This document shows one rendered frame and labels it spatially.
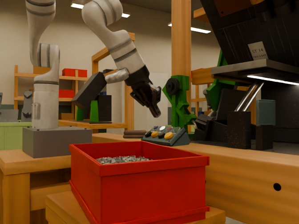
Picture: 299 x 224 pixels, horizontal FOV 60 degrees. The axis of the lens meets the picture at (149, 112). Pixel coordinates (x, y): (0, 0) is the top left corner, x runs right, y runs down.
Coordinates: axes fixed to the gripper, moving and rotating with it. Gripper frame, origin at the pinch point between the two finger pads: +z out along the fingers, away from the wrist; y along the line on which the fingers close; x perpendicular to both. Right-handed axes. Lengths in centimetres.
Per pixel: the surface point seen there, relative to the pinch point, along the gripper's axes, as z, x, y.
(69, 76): 40, -232, 617
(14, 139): -3, 27, 76
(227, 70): -3.6, -13.5, -19.1
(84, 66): 44, -309, 667
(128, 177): -5.7, 28.0, -24.5
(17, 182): 0.2, 38.8, 30.2
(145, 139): 10.1, 2.2, 9.9
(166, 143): 10.4, 2.5, -0.5
